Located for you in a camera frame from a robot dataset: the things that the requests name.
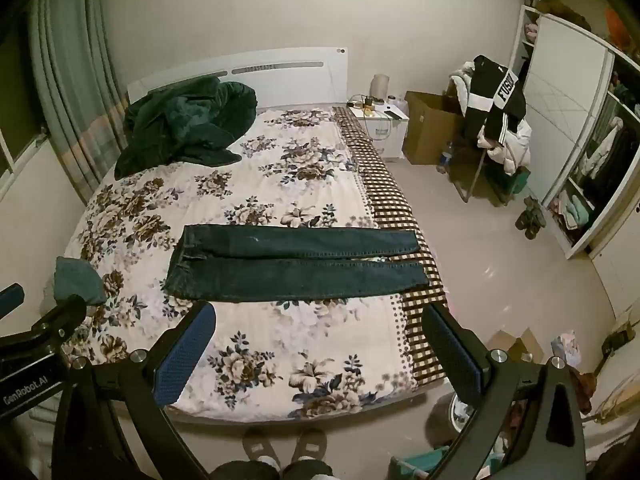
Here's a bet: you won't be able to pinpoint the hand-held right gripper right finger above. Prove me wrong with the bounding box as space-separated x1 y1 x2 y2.
421 302 587 480

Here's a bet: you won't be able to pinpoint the plastic bag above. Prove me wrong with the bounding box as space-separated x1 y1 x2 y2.
550 330 582 367

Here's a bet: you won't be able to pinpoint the bed with floral sheet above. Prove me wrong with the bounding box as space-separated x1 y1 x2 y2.
60 105 451 418

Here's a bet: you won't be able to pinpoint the brown checkered bed sheet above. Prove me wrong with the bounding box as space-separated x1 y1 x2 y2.
332 105 451 387

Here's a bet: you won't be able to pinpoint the white puffy coat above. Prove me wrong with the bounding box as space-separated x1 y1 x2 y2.
477 120 532 177

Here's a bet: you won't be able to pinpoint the person's left grey slipper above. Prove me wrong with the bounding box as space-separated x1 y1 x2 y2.
242 427 274 467

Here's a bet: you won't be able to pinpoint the metal chair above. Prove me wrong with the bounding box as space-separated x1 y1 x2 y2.
444 80 532 206

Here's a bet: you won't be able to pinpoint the dark green blanket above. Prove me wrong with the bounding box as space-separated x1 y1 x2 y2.
114 79 259 181

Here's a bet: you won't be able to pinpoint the grey striped curtain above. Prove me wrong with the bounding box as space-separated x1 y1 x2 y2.
27 0 132 202

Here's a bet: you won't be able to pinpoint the person's grey slipper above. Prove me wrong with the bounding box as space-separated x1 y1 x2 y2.
294 427 329 464
242 427 274 467

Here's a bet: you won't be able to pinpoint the window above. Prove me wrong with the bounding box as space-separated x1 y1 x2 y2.
0 35 52 173

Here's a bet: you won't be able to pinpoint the pair of dark shoes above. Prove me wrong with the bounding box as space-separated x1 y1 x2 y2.
515 197 549 239

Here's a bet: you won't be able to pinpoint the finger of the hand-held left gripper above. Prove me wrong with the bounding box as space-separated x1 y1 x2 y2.
0 293 88 348
0 283 26 315

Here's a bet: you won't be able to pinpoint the teal storage box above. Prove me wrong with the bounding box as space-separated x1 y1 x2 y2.
390 452 482 480

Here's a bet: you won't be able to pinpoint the black and white jacket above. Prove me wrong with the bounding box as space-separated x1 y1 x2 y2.
462 54 527 149

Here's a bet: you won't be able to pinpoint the person's right grey slipper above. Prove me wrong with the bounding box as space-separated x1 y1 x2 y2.
294 427 329 464

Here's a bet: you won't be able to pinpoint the teal cloth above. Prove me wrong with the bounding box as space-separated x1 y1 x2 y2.
44 256 108 311

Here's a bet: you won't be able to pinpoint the dark blue jeans pants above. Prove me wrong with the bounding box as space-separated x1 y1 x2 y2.
162 224 432 305

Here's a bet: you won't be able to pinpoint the white headboard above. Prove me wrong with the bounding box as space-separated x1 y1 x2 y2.
127 47 349 107

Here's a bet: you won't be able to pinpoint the small cardboard box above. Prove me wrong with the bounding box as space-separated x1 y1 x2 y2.
487 327 545 364

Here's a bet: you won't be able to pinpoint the white round bin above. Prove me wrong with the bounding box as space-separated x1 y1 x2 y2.
447 392 476 432

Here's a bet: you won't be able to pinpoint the white wardrobe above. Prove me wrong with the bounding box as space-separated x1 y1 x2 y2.
509 4 640 261

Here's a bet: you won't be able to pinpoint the white nightstand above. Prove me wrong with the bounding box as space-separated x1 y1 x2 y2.
347 102 411 162

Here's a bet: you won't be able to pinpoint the large cardboard box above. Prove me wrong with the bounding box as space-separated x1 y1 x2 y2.
402 90 472 166

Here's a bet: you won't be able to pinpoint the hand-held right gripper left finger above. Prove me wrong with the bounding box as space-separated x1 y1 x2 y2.
52 301 217 480

